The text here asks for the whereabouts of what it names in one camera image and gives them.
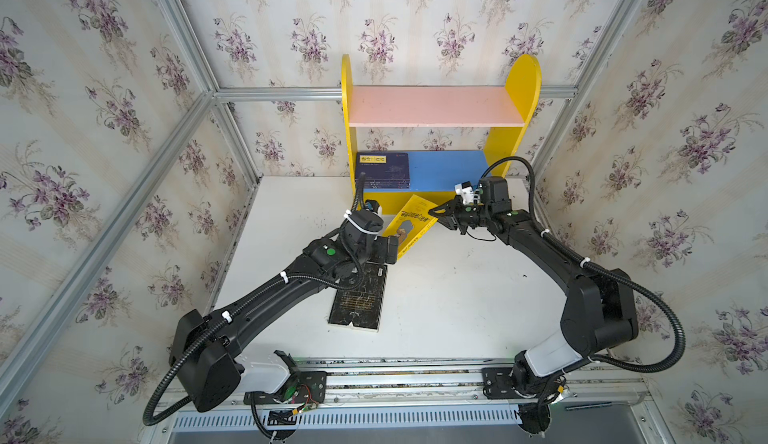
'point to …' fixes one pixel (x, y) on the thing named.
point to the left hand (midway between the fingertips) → (383, 237)
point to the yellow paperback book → (415, 221)
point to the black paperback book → (362, 304)
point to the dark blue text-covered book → (383, 165)
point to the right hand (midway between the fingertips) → (427, 213)
